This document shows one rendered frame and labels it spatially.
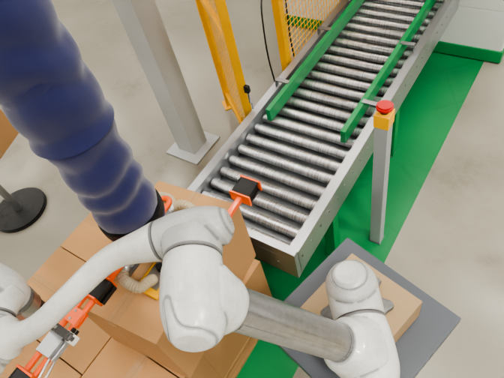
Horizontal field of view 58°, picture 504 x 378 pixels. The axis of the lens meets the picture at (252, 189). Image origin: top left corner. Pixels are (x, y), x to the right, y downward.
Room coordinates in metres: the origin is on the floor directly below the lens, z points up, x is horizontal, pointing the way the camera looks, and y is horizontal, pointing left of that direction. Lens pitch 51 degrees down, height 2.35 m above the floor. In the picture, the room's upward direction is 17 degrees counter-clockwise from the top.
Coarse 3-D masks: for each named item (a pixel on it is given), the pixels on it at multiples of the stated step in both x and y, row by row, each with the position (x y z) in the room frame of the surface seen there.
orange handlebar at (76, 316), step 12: (168, 204) 1.08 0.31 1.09; (240, 204) 1.00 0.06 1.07; (108, 276) 0.85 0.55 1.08; (84, 300) 0.79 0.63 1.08; (72, 312) 0.75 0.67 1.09; (84, 312) 0.74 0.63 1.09; (60, 324) 0.73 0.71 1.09; (72, 324) 0.72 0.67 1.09; (36, 360) 0.64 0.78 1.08; (36, 372) 0.59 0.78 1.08
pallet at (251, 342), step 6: (246, 342) 0.87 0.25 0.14; (252, 342) 0.91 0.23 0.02; (246, 348) 0.89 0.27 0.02; (252, 348) 0.88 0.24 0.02; (240, 354) 0.83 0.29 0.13; (246, 354) 0.86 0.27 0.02; (240, 360) 0.84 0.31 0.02; (246, 360) 0.83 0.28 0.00; (234, 366) 0.82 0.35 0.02; (240, 366) 0.81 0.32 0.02; (228, 372) 0.75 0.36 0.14; (234, 372) 0.79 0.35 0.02
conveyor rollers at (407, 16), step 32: (384, 0) 2.80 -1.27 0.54; (416, 0) 2.72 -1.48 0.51; (352, 32) 2.52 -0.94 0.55; (384, 32) 2.44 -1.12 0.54; (416, 32) 2.37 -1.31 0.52; (320, 64) 2.30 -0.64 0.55; (352, 64) 2.22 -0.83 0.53; (320, 96) 2.01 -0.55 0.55; (352, 96) 1.95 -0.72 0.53; (256, 128) 1.91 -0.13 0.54; (288, 128) 1.86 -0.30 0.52; (288, 160) 1.60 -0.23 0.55; (320, 160) 1.53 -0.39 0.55; (288, 192) 1.39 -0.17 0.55; (320, 192) 1.34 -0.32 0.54
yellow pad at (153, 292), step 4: (152, 264) 0.93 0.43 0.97; (156, 264) 0.92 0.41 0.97; (160, 264) 0.90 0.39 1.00; (152, 268) 0.91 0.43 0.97; (156, 268) 0.89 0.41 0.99; (160, 268) 0.88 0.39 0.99; (148, 272) 0.90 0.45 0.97; (152, 272) 0.89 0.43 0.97; (156, 272) 0.89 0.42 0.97; (144, 276) 0.89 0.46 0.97; (156, 284) 0.84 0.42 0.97; (148, 288) 0.83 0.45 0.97; (152, 288) 0.83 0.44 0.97; (156, 288) 0.82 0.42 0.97; (144, 292) 0.82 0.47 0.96; (148, 292) 0.82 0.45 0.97; (152, 292) 0.81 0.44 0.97; (156, 292) 0.81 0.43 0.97; (152, 296) 0.80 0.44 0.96; (156, 296) 0.79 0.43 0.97
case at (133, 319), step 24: (168, 192) 1.27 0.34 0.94; (192, 192) 1.23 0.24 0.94; (240, 216) 1.09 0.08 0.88; (240, 240) 1.05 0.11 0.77; (144, 264) 0.95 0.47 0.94; (240, 264) 1.01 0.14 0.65; (120, 288) 0.88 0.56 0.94; (96, 312) 0.81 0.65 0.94; (120, 312) 0.79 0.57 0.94; (144, 312) 0.76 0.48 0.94; (120, 336) 0.80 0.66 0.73; (144, 336) 0.67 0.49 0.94; (168, 360) 0.65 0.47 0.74; (192, 360) 0.68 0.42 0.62
